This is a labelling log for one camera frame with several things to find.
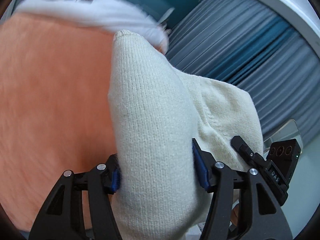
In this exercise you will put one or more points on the orange velvet bed cover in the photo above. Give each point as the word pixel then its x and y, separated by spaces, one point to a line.
pixel 55 116

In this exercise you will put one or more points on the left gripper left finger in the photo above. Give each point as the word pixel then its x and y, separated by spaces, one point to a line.
pixel 62 213

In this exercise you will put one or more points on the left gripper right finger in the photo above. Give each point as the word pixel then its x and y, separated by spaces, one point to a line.
pixel 242 205

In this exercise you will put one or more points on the blue grey curtain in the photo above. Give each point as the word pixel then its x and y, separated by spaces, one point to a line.
pixel 247 44

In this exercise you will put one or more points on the cream knit sweater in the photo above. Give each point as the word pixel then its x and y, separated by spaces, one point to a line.
pixel 157 111

